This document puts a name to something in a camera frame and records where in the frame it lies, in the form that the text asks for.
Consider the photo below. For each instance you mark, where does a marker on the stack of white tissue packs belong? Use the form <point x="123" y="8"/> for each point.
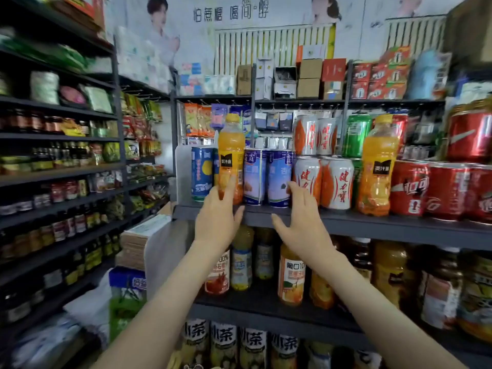
<point x="142" y="61"/>

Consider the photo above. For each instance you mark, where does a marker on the yellow juice bottle blue label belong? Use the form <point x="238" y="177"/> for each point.
<point x="242" y="265"/>
<point x="265" y="257"/>

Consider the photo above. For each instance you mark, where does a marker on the large cardboard box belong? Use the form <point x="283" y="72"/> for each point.
<point x="469" y="34"/>

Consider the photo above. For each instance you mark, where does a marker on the white label tea bottle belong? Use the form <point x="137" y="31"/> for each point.
<point x="254" y="349"/>
<point x="224" y="348"/>
<point x="195" y="346"/>
<point x="284" y="353"/>

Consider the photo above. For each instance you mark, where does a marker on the white cardboard boxes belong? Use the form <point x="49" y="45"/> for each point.
<point x="265" y="80"/>

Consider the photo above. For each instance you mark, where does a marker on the stack of flat cartons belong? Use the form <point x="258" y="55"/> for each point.
<point x="146" y="238"/>

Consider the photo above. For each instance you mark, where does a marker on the light blue plastic jug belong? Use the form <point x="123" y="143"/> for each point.
<point x="425" y="77"/>

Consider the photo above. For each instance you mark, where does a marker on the dark grey metal shelf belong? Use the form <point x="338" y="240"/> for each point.
<point x="400" y="226"/>

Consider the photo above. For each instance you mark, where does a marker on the group of red soda cans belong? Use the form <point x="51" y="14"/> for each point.
<point x="446" y="192"/>

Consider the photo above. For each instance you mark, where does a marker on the person's right hand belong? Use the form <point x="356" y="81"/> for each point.
<point x="306" y="230"/>

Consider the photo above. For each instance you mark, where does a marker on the small brown cardboard box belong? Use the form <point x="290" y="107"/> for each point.
<point x="244" y="80"/>

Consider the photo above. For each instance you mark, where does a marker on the red fruit juice bottle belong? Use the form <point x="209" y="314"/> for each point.
<point x="217" y="276"/>

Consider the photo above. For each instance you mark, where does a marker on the white plastic bag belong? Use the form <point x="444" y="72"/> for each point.
<point x="88" y="311"/>

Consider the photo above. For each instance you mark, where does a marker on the wall poster with people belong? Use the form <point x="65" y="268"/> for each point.
<point x="192" y="27"/>

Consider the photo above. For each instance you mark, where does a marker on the row of hanging snack packets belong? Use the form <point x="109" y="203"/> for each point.
<point x="196" y="119"/>

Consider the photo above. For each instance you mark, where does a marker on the orange juice bottle yellow cap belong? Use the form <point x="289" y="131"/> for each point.
<point x="230" y="150"/>
<point x="377" y="180"/>
<point x="390" y="276"/>
<point x="321" y="292"/>

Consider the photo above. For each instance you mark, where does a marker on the person's left forearm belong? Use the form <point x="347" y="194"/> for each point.
<point x="165" y="311"/>

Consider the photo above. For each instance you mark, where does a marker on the black condiment rack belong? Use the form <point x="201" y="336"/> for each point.
<point x="61" y="174"/>

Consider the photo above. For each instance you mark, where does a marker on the person's left hand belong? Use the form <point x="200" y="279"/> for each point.
<point x="217" y="223"/>

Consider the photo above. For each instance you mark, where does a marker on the white wall radiator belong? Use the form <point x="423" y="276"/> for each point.
<point x="415" y="34"/>

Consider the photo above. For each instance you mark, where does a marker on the person's right forearm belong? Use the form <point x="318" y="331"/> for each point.
<point x="369" y="319"/>

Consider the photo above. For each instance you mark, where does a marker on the stack of red cartons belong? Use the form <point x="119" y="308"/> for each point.
<point x="380" y="77"/>

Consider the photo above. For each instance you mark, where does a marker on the group of colourful snack bags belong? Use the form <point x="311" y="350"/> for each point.
<point x="138" y="126"/>

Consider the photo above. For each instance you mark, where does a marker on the white shelf end panel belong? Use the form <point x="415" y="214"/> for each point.
<point x="183" y="173"/>

